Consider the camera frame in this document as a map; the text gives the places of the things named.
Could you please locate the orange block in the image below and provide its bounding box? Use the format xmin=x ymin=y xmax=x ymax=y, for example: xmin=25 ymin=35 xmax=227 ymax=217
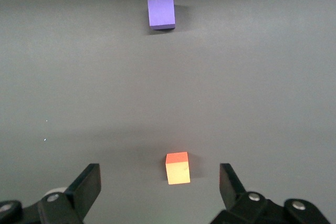
xmin=165 ymin=152 xmax=191 ymax=185

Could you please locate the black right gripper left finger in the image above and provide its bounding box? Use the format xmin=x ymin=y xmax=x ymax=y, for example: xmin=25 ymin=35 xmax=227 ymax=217
xmin=0 ymin=163 xmax=102 ymax=224

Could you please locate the purple block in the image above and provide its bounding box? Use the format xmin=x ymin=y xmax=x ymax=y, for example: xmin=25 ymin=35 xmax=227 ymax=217
xmin=147 ymin=0 xmax=176 ymax=30

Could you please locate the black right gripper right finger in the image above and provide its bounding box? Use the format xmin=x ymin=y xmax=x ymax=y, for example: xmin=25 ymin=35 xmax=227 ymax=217
xmin=209 ymin=163 xmax=332 ymax=224

